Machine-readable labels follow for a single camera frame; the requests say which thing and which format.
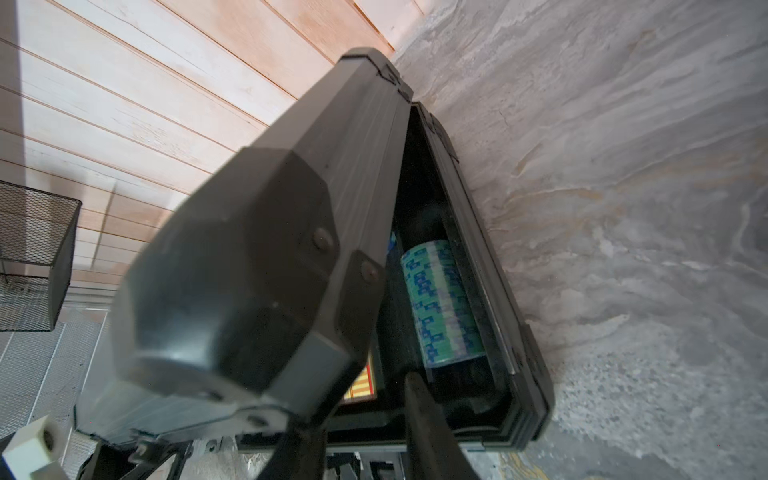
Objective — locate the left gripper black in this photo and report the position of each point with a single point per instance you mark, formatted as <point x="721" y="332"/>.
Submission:
<point x="141" y="462"/>

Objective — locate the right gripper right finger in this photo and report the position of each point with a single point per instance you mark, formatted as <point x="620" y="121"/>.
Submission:
<point x="432" y="450"/>

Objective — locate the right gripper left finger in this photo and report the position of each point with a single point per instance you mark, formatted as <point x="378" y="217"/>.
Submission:
<point x="299" y="455"/>

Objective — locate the black poker set case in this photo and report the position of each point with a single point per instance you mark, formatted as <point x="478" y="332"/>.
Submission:
<point x="261" y="298"/>

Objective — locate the black mesh basket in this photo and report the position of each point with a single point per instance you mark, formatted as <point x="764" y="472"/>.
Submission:
<point x="38" y="232"/>

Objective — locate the white wire mesh shelf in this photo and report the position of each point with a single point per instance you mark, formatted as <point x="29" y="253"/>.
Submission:
<point x="42" y="374"/>

